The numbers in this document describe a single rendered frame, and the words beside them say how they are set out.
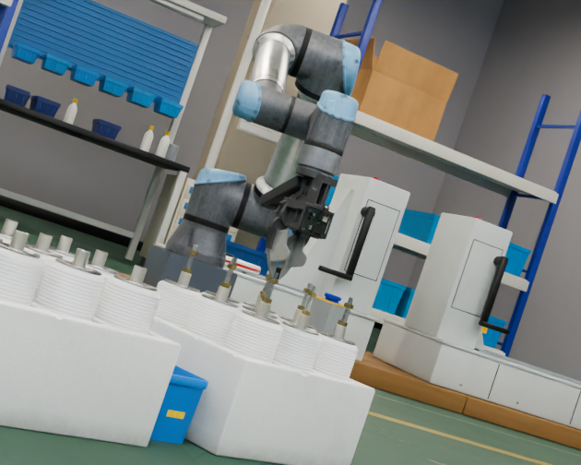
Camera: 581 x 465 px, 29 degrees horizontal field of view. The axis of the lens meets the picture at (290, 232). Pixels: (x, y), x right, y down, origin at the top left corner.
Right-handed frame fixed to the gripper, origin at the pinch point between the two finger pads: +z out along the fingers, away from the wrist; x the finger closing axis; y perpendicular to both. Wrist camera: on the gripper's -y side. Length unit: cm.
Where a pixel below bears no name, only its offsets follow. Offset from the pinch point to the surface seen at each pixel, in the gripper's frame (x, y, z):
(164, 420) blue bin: -17.2, 7.0, 30.5
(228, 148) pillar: 326, -554, -68
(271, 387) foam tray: 1.8, 8.2, 20.2
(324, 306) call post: 33.4, -23.5, 4.6
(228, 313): -2.7, -6.2, 10.6
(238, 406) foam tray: -4.8, 9.4, 24.8
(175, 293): -7.4, -18.9, 10.8
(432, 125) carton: 377, -396, -120
